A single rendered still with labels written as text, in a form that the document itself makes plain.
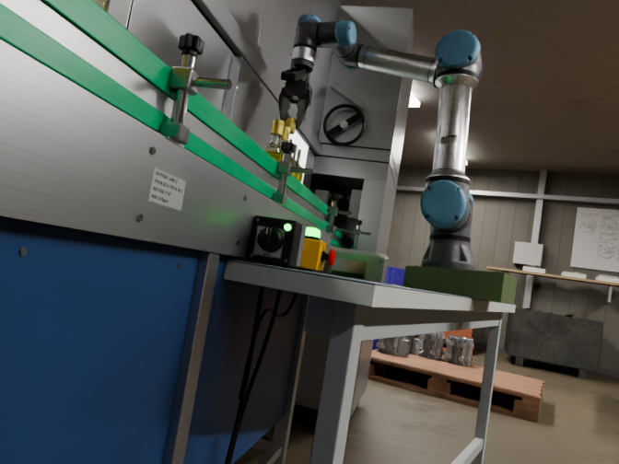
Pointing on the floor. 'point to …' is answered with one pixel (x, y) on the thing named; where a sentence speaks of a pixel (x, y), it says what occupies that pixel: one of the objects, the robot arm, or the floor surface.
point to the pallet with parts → (452, 372)
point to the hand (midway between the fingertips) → (290, 123)
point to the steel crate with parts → (554, 340)
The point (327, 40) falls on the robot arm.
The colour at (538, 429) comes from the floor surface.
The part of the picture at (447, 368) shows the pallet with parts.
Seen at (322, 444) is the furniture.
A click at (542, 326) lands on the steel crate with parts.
